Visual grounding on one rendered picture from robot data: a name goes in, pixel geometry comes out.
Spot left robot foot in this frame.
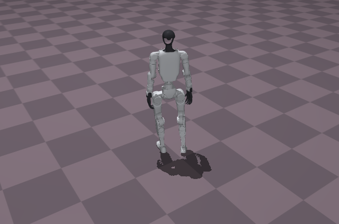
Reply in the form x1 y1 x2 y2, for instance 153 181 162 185
156 141 166 153

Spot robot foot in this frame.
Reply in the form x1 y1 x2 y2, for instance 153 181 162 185
180 145 187 153
156 141 166 153

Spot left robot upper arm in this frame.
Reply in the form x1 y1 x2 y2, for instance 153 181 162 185
149 51 159 79

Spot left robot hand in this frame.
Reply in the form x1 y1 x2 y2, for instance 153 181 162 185
146 93 154 109

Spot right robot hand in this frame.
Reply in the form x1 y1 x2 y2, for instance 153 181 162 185
185 88 192 105

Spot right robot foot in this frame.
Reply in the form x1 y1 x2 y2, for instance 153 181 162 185
180 145 187 153

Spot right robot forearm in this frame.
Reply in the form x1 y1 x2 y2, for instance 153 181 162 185
184 70 192 91

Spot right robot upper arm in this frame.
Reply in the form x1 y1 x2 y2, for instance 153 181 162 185
179 51 190 76

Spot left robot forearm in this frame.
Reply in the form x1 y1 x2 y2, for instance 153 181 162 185
146 72 154 96

